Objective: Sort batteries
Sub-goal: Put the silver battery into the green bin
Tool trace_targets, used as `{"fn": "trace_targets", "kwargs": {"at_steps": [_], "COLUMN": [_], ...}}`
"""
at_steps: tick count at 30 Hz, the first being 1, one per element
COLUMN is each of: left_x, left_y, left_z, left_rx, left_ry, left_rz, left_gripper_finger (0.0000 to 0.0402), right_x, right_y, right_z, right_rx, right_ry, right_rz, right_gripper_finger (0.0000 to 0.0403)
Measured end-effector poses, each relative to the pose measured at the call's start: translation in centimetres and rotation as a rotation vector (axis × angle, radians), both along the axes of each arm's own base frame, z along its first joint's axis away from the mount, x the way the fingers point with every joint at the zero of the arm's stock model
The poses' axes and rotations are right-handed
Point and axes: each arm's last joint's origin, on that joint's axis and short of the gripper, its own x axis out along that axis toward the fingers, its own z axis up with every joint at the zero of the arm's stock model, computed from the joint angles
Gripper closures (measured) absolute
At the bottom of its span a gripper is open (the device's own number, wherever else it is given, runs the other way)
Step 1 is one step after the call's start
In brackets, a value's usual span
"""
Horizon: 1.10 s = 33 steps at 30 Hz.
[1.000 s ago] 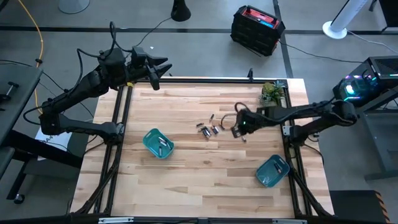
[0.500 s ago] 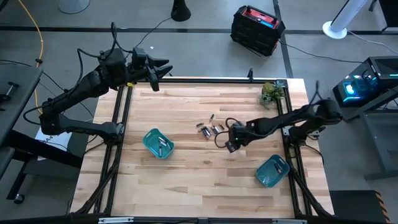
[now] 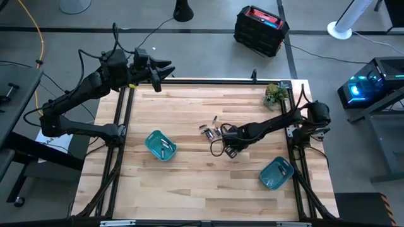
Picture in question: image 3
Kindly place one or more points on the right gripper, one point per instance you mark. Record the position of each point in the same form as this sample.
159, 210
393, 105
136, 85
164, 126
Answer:
233, 143

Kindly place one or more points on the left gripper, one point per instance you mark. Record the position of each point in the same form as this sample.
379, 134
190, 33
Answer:
142, 74

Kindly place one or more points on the teal plastic basket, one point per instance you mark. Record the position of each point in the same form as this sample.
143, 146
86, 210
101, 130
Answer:
154, 145
274, 182

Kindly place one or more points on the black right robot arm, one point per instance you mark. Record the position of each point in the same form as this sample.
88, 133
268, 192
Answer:
268, 124

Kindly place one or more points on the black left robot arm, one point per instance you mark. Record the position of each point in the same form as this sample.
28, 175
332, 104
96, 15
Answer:
79, 89

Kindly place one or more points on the yellow tag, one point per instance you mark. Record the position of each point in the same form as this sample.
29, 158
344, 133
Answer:
132, 85

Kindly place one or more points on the black stand base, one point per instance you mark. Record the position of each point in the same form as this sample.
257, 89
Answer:
183, 14

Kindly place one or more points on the small green artificial plant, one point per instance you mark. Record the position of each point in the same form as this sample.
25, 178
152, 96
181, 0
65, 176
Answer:
274, 94

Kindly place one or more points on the red and black toolbox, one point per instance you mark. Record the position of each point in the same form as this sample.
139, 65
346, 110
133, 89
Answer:
259, 34

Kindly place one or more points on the white printed paper sheet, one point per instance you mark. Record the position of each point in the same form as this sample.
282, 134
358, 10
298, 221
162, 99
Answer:
58, 143

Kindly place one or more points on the black ramp with hazard stripes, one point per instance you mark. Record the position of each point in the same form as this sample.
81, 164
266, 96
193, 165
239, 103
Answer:
360, 209

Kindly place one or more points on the black desk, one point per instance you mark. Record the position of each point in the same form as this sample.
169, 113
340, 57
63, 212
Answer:
15, 94

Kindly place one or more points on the white tower fan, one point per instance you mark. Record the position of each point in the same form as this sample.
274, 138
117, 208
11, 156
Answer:
339, 30

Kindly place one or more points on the black computer case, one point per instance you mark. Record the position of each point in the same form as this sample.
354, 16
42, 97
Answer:
388, 72

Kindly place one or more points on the black caster wheel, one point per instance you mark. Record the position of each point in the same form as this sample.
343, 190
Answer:
19, 201

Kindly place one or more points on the black cabinet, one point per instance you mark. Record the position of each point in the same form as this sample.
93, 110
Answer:
396, 12

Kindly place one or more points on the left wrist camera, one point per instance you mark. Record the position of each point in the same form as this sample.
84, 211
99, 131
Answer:
141, 58

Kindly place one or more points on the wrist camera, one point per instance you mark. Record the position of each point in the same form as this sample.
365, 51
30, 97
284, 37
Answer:
230, 130
141, 58

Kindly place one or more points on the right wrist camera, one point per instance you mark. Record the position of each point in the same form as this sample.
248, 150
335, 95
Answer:
230, 130

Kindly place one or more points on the black aluminium table frame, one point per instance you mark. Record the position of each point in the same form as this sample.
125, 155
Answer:
221, 82

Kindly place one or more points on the silver metal bracket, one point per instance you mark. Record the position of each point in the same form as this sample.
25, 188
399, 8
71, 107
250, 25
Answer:
293, 224
116, 223

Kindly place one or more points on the grey desk frame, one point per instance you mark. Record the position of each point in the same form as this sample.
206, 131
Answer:
383, 138

